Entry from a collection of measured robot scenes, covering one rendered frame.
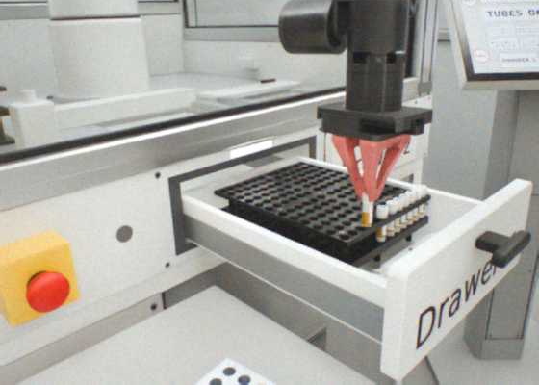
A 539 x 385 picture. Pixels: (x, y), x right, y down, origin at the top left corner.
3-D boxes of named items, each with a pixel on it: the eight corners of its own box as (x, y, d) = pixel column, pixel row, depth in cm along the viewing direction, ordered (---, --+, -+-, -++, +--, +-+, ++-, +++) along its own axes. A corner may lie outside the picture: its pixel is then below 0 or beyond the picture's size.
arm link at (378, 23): (397, -17, 40) (419, -13, 44) (326, -12, 44) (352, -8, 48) (392, 64, 42) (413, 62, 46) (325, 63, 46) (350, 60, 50)
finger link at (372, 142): (372, 215, 46) (377, 120, 43) (318, 197, 51) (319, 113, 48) (408, 197, 50) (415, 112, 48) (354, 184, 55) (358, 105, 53)
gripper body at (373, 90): (398, 138, 42) (404, 54, 40) (314, 123, 49) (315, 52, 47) (433, 127, 46) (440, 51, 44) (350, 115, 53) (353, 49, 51)
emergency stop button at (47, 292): (76, 304, 46) (68, 269, 45) (35, 322, 43) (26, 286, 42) (64, 293, 48) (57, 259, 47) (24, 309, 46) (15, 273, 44)
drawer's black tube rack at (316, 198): (426, 240, 61) (430, 194, 59) (345, 295, 49) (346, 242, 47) (300, 198, 76) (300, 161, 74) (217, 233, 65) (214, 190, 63)
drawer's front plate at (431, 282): (519, 262, 58) (533, 180, 55) (397, 385, 40) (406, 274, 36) (504, 257, 59) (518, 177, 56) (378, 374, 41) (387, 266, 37)
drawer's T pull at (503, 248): (530, 243, 46) (532, 231, 46) (501, 271, 41) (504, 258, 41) (494, 232, 49) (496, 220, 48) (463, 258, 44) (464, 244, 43)
